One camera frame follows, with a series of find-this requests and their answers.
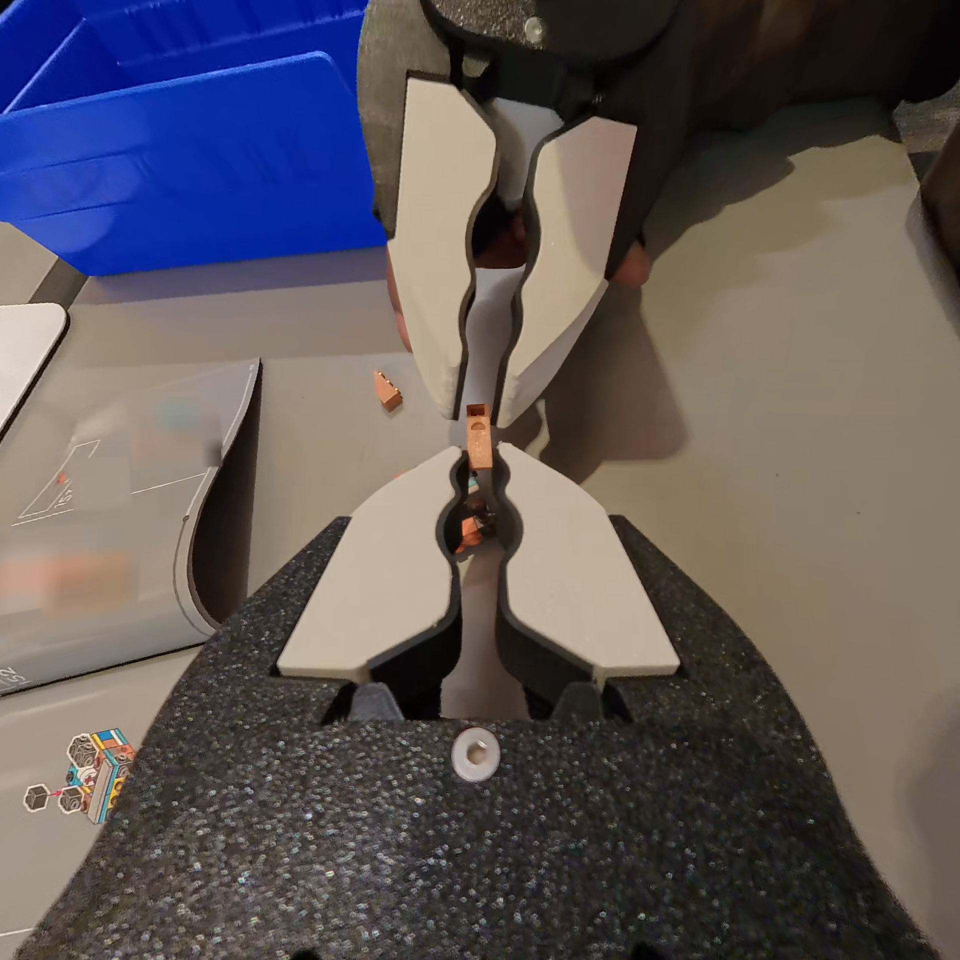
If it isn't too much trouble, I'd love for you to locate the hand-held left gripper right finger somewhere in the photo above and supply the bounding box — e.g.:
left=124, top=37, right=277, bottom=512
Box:
left=495, top=442, right=682, bottom=678

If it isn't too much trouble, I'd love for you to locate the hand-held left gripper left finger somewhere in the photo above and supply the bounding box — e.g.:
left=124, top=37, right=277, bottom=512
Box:
left=276, top=447, right=463, bottom=680

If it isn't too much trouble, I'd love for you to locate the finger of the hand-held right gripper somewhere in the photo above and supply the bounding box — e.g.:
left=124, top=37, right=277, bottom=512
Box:
left=390, top=75, right=503, bottom=421
left=498, top=114, right=639, bottom=429

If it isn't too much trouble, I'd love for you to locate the multicoloured toy brick model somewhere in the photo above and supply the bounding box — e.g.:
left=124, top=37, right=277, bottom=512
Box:
left=452, top=403, right=502, bottom=558

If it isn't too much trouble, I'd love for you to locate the person's right forearm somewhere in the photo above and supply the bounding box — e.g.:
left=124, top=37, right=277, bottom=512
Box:
left=637, top=0, right=960, bottom=151

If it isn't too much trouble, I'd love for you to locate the person's right hand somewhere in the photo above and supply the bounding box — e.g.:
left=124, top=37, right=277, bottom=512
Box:
left=386, top=196, right=651, bottom=355

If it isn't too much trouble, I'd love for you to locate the grey instruction booklet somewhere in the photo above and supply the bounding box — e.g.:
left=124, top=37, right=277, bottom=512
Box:
left=0, top=358, right=262, bottom=960

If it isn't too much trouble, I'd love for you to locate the blue plastic bin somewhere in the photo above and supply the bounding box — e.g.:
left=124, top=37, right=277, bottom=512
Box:
left=0, top=0, right=391, bottom=279

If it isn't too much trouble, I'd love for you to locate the white flat pad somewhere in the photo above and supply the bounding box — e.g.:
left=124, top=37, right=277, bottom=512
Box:
left=0, top=303, right=70, bottom=438

